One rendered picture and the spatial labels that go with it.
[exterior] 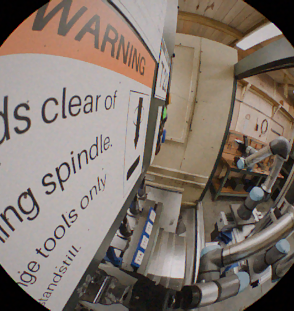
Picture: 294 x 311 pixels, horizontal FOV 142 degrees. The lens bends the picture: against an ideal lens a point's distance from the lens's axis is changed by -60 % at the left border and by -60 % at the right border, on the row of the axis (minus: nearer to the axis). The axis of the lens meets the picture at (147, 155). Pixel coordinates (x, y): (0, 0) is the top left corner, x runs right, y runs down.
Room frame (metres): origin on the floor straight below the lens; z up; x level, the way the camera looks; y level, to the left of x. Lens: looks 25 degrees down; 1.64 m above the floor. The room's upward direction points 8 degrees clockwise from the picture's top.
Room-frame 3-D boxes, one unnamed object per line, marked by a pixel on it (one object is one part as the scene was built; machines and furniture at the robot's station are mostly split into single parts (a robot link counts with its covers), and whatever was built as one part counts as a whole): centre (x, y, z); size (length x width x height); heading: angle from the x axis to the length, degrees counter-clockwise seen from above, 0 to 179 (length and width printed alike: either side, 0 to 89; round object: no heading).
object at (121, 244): (0.18, 0.05, 1.21); 0.07 x 0.05 x 0.01; 79
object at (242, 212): (0.46, -0.81, 1.09); 0.15 x 0.15 x 0.10
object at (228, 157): (1.87, -2.58, 0.71); 2.21 x 0.95 x 1.43; 84
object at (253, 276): (-0.04, -0.78, 1.01); 0.36 x 0.22 x 0.06; 84
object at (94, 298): (-0.07, 0.24, 0.97); 0.29 x 0.23 x 0.05; 169
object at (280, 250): (-0.04, -0.76, 1.20); 0.13 x 0.12 x 0.14; 166
